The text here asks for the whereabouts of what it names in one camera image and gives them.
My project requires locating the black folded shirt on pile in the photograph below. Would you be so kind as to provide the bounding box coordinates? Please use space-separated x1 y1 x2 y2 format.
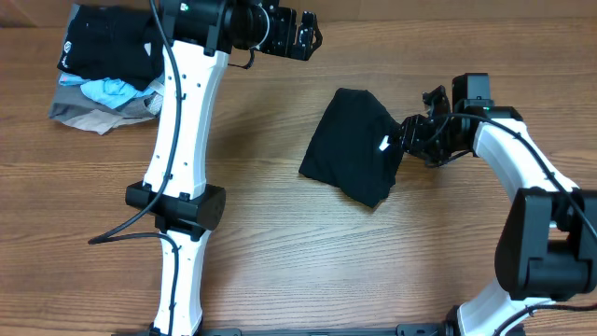
57 5 164 91

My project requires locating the beige folded garment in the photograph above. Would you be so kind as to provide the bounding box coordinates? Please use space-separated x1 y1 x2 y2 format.
63 109 153 135

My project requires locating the light blue folded garment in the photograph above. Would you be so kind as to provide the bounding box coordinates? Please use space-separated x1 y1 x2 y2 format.
58 73 156 109

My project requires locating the black t-shirt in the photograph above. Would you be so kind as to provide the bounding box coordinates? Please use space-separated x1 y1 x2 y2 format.
298 88 404 208

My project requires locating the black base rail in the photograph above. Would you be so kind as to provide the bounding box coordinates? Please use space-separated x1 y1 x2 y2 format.
111 321 528 336

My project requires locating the grey folded garment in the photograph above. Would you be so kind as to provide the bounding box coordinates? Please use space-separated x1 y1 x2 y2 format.
49 86 163 122

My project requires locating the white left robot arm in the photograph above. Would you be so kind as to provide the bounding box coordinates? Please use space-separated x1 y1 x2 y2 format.
125 0 323 335

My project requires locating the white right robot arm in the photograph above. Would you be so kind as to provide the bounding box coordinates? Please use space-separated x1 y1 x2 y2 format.
396 73 596 336

